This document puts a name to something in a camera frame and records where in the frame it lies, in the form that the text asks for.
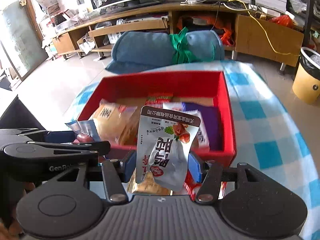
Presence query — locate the pink sausages vacuum pack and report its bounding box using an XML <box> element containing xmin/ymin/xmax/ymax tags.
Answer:
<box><xmin>66</xmin><ymin>120</ymin><xmax>101</xmax><ymax>142</ymax></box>

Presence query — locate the red Trolli candy bag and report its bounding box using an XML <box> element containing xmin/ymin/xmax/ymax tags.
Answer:
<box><xmin>183</xmin><ymin>171</ymin><xmax>227</xmax><ymax>201</ymax></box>

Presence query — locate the round yellow bun packet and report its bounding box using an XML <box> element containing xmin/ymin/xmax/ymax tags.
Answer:
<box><xmin>90</xmin><ymin>99</ymin><xmax>137</xmax><ymax>145</ymax></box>

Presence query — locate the yellow crispy noodle packet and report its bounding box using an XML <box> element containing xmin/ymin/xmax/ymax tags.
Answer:
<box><xmin>118</xmin><ymin>115</ymin><xmax>140</xmax><ymax>146</ymax></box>

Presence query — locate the gold foil snack packet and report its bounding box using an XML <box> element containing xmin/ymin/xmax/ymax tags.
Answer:
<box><xmin>126</xmin><ymin>170</ymin><xmax>173</xmax><ymax>196</ymax></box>

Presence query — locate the white Kaprons wafer packet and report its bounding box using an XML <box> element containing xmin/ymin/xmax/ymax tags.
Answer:
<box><xmin>190</xmin><ymin>111</ymin><xmax>209</xmax><ymax>149</ymax></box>

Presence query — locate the white duck snack pouch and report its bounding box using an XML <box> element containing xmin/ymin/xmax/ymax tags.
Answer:
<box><xmin>136</xmin><ymin>105</ymin><xmax>201</xmax><ymax>191</ymax></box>

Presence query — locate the purple foil snack packet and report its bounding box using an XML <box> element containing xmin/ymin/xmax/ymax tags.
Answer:
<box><xmin>184</xmin><ymin>102</ymin><xmax>221</xmax><ymax>151</ymax></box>

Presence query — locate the long red snack packet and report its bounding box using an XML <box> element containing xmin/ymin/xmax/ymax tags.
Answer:
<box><xmin>145</xmin><ymin>93</ymin><xmax>173</xmax><ymax>108</ymax></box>

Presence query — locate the white spicy gluten strip packet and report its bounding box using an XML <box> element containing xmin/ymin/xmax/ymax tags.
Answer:
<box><xmin>163</xmin><ymin>102</ymin><xmax>185</xmax><ymax>112</ymax></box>

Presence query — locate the person left hand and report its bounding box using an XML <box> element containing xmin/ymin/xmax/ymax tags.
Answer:
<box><xmin>1</xmin><ymin>177</ymin><xmax>35</xmax><ymax>239</ymax></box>

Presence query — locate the blue checkered tablecloth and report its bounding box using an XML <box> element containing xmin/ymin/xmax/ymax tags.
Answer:
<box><xmin>67</xmin><ymin>60</ymin><xmax>320</xmax><ymax>240</ymax></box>

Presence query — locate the red cardboard box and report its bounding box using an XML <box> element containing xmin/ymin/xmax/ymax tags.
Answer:
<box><xmin>78</xmin><ymin>70</ymin><xmax>236</xmax><ymax>167</ymax></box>

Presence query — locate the blue rolled cushion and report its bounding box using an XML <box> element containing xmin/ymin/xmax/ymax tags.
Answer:
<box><xmin>106</xmin><ymin>30</ymin><xmax>225</xmax><ymax>74</ymax></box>

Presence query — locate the green ribbon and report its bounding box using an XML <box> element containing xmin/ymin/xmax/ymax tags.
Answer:
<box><xmin>169</xmin><ymin>27</ymin><xmax>200</xmax><ymax>64</ymax></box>

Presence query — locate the yellow trash bin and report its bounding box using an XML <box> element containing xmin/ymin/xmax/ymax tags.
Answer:
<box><xmin>292</xmin><ymin>47</ymin><xmax>320</xmax><ymax>105</ymax></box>

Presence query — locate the wooden TV cabinet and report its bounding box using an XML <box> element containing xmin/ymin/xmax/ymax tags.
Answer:
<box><xmin>52</xmin><ymin>3</ymin><xmax>304</xmax><ymax>67</ymax></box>

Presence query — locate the orange plastic bag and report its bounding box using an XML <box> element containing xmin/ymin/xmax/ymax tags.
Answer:
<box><xmin>176</xmin><ymin>14</ymin><xmax>235</xmax><ymax>47</ymax></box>

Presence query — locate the yellow cable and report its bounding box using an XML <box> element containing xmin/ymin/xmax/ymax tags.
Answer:
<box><xmin>203</xmin><ymin>0</ymin><xmax>301</xmax><ymax>56</ymax></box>

